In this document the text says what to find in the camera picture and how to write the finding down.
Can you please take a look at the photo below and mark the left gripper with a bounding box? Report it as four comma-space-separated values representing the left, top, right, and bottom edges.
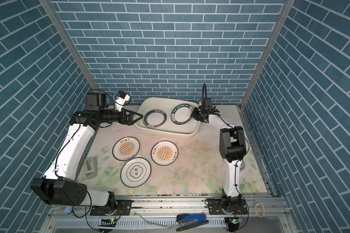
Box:
98, 106, 143, 126

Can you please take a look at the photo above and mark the large plate green lettered rim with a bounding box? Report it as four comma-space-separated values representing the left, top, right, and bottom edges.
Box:
171, 103, 193, 125

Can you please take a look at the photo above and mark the orange sunburst plate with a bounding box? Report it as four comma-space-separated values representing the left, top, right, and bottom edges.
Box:
112, 137, 140, 161
151, 140, 179, 166

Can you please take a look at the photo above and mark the white plate black clover outline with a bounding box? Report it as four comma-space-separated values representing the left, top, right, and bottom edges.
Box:
121, 157, 152, 188

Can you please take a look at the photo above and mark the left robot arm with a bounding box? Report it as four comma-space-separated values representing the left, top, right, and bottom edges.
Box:
30, 109, 143, 210

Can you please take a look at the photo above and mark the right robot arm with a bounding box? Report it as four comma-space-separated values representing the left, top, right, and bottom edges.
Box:
192, 97, 249, 215

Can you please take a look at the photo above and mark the white plastic bin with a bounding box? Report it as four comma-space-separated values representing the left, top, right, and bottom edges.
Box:
135, 97, 200, 139

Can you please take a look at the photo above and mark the grey rectangular device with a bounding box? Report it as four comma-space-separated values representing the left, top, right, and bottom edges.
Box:
84, 157, 98, 179

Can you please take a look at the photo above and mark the left circuit board with LED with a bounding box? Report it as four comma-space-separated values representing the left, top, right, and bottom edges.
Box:
98, 218, 117, 233

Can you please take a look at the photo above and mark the circuit board with led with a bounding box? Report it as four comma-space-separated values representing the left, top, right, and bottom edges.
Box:
224, 217, 244, 233
98, 218, 117, 233

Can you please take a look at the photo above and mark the blue black stapler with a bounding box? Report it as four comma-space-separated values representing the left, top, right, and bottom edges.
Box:
176, 214, 209, 232

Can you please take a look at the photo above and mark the light blue small device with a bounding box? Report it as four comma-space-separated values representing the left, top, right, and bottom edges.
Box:
64, 206, 74, 216

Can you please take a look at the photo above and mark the right circuit board with LED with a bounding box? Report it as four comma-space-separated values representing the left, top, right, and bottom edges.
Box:
224, 217, 244, 233

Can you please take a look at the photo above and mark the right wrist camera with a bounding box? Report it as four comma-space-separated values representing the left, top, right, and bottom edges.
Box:
201, 98, 213, 111

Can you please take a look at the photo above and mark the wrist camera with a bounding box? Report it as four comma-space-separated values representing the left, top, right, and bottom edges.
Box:
115, 90, 131, 112
201, 98, 213, 111

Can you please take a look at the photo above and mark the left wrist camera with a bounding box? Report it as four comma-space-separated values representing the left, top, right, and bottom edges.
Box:
115, 90, 131, 112

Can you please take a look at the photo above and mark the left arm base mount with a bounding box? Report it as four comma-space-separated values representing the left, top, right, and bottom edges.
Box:
90, 200, 132, 216

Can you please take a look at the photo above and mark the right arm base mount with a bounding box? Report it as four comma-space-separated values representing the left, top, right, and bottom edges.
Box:
204, 197, 249, 215

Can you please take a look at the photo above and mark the translucent cable on rail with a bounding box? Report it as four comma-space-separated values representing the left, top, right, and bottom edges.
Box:
133, 212, 176, 229

